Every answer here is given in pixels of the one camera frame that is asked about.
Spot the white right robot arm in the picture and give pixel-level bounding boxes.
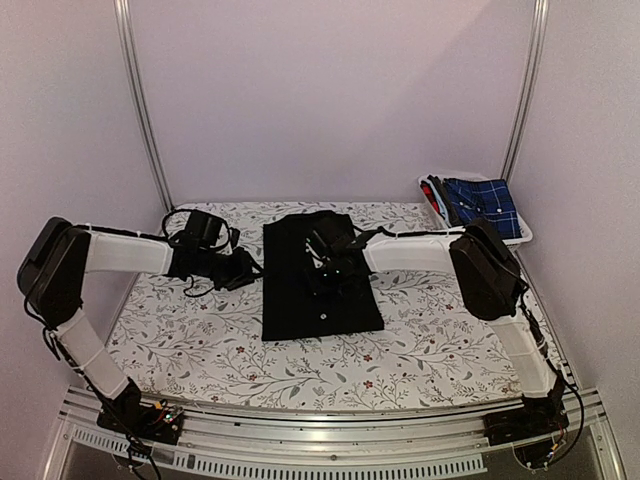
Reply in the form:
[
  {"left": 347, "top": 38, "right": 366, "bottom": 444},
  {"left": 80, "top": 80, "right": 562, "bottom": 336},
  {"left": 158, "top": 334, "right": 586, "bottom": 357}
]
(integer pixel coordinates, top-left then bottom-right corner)
[{"left": 304, "top": 218, "right": 565, "bottom": 436}]

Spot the blue plaid shirt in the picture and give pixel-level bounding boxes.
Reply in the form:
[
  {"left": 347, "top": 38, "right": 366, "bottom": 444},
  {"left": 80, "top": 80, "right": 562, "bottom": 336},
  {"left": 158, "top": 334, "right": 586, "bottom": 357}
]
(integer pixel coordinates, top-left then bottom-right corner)
[{"left": 443, "top": 178, "right": 521, "bottom": 239}]

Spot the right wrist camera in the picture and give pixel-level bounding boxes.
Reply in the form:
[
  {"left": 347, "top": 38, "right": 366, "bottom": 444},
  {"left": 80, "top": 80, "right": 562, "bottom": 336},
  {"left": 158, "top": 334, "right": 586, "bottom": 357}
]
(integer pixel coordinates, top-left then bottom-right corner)
[{"left": 305, "top": 226, "right": 353, "bottom": 260}]

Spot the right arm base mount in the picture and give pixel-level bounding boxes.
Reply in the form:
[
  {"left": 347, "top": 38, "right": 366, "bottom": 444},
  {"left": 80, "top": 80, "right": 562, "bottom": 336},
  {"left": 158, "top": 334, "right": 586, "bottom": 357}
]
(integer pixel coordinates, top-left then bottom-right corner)
[{"left": 483, "top": 390, "right": 569, "bottom": 470}]

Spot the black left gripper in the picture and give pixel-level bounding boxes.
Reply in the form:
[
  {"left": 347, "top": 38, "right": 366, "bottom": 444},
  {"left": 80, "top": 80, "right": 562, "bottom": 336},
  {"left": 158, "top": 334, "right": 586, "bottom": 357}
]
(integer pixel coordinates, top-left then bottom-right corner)
[{"left": 198, "top": 247, "right": 266, "bottom": 292}]

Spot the floral white tablecloth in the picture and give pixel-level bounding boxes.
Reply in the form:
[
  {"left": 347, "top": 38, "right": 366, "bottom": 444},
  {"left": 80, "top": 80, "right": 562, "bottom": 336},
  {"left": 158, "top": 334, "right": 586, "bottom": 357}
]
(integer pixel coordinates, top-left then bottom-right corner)
[{"left": 98, "top": 200, "right": 566, "bottom": 412}]

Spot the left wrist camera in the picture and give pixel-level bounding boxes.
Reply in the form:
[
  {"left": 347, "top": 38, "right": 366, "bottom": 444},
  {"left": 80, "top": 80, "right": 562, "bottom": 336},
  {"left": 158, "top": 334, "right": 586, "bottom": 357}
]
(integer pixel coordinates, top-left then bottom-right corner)
[{"left": 179, "top": 210, "right": 233, "bottom": 252}]

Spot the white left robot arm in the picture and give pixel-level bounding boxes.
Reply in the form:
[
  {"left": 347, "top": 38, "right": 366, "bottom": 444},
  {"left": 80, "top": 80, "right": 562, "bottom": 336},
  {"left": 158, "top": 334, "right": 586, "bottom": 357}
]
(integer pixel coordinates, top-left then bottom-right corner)
[{"left": 17, "top": 211, "right": 263, "bottom": 434}]

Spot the left aluminium corner post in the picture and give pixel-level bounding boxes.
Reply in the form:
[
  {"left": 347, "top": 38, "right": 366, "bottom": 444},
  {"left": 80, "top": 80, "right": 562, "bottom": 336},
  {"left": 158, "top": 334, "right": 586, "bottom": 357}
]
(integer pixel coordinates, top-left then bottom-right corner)
[{"left": 114, "top": 0, "right": 174, "bottom": 212}]

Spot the right aluminium corner post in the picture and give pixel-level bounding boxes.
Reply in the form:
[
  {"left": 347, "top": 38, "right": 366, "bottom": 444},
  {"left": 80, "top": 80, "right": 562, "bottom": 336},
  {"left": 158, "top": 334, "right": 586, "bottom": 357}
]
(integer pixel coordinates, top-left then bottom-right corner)
[{"left": 500, "top": 0, "right": 550, "bottom": 184}]

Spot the light blue folded shirt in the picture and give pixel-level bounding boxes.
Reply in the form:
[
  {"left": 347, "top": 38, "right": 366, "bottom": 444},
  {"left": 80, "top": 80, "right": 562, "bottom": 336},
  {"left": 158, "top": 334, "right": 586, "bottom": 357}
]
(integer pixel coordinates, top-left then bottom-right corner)
[{"left": 425, "top": 180, "right": 449, "bottom": 224}]

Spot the white plastic laundry basket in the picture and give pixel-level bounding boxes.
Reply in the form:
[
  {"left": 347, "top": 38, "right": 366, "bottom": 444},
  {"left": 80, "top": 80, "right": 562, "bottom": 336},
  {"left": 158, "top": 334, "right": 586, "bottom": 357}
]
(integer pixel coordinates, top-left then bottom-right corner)
[{"left": 417, "top": 174, "right": 533, "bottom": 250}]

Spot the dark grey folded shirt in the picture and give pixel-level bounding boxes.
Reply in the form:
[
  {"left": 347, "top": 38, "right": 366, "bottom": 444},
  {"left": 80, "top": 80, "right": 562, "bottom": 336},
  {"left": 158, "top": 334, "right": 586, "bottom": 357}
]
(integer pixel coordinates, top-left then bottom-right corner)
[{"left": 434, "top": 177, "right": 463, "bottom": 227}]

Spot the aluminium corner post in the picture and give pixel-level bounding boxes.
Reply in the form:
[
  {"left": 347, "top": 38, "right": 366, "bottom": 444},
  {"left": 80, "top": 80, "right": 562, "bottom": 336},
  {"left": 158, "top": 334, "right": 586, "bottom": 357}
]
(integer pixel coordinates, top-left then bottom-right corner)
[
  {"left": 500, "top": 0, "right": 550, "bottom": 184},
  {"left": 114, "top": 0, "right": 174, "bottom": 212}
]

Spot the black long sleeve shirt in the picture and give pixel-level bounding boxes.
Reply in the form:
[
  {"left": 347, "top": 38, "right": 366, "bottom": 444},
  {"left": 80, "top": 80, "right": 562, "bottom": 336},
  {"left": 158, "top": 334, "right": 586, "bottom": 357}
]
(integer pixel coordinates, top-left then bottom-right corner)
[{"left": 262, "top": 210, "right": 384, "bottom": 341}]

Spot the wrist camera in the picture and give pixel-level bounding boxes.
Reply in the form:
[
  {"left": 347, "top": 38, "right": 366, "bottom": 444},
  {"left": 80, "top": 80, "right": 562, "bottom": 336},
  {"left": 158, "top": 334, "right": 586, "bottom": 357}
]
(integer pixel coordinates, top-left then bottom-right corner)
[
  {"left": 179, "top": 210, "right": 233, "bottom": 252},
  {"left": 305, "top": 226, "right": 353, "bottom": 260}
]

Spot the red black plaid shirt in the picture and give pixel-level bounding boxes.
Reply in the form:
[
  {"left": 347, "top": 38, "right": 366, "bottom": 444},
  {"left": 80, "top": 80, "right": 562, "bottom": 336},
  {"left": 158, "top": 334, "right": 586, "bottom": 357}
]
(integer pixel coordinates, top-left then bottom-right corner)
[{"left": 420, "top": 181, "right": 440, "bottom": 213}]

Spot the aluminium front rail frame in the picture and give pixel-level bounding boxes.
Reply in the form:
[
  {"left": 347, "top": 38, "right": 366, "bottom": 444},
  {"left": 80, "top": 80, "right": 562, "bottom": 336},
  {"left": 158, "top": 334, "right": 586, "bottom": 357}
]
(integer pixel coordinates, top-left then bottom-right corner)
[{"left": 43, "top": 387, "right": 627, "bottom": 479}]

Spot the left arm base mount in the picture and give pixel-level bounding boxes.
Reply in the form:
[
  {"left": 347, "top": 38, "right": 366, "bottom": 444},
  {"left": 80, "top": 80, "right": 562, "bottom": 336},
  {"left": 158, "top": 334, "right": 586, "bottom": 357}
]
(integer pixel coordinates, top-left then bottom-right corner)
[{"left": 95, "top": 384, "right": 184, "bottom": 445}]

